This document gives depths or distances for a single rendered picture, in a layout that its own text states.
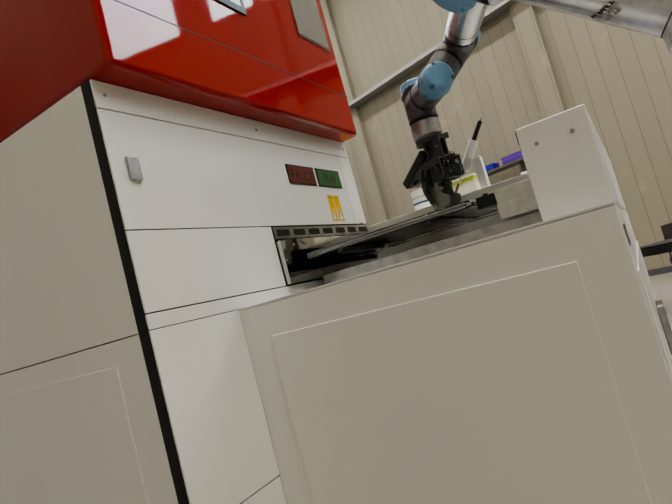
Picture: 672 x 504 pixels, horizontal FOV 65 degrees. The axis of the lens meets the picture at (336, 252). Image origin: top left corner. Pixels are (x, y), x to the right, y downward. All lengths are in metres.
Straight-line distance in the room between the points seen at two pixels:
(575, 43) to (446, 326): 7.65
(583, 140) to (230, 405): 0.67
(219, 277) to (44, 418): 0.39
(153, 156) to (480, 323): 0.59
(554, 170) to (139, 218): 0.62
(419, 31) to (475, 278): 9.03
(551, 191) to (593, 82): 7.35
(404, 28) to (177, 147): 9.05
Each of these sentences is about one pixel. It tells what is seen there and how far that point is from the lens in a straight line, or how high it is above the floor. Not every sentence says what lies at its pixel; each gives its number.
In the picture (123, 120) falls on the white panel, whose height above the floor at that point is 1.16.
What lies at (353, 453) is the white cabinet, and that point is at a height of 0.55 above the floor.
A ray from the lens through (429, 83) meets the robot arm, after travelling 1.26.
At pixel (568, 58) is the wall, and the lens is 8.31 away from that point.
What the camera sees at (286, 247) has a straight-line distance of 1.11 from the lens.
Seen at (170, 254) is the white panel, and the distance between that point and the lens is 0.89.
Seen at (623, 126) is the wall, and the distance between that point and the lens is 7.95.
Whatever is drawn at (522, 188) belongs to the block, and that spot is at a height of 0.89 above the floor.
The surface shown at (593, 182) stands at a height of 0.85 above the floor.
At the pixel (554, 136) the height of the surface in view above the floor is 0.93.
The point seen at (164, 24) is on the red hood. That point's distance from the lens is 1.04.
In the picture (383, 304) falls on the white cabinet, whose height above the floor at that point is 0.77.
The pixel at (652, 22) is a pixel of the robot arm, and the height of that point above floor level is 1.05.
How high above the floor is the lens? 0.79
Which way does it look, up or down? 5 degrees up
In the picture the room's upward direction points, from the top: 15 degrees counter-clockwise
